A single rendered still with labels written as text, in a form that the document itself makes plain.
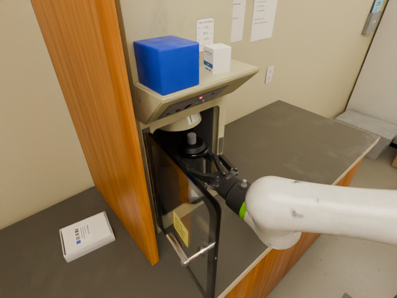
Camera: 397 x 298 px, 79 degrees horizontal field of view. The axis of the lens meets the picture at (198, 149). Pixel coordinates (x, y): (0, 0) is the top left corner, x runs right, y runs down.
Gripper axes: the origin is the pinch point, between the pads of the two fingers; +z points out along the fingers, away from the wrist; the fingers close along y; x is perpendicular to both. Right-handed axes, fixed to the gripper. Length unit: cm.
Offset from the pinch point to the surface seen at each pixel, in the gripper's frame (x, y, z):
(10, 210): 23, 58, 41
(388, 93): 61, -293, 20
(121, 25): -41.7, 16.6, 0.1
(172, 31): -39.5, 4.8, -0.1
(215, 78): -29.8, -0.1, -10.0
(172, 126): -12.1, 4.5, 4.0
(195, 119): -12.3, -3.5, 2.7
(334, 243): 122, -114, -30
